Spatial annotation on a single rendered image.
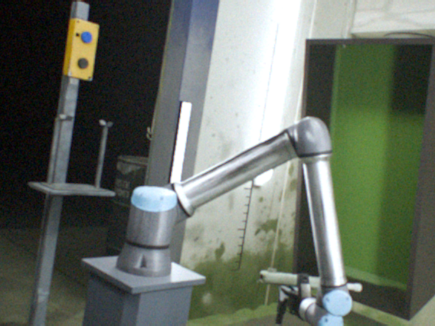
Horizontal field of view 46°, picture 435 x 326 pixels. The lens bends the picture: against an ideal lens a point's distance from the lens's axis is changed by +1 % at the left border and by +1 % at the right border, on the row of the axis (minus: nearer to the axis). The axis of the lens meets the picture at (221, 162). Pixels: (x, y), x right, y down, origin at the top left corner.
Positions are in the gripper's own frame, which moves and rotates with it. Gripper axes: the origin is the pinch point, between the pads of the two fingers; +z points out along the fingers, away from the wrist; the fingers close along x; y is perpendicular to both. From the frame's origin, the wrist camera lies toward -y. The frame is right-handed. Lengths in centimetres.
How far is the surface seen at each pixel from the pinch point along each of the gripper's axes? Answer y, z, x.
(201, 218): -11, 76, -15
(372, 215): -32, 29, 61
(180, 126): -59, 63, -40
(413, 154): -66, 10, 62
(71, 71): -74, 58, -96
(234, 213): -15, 86, 9
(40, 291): 30, 63, -93
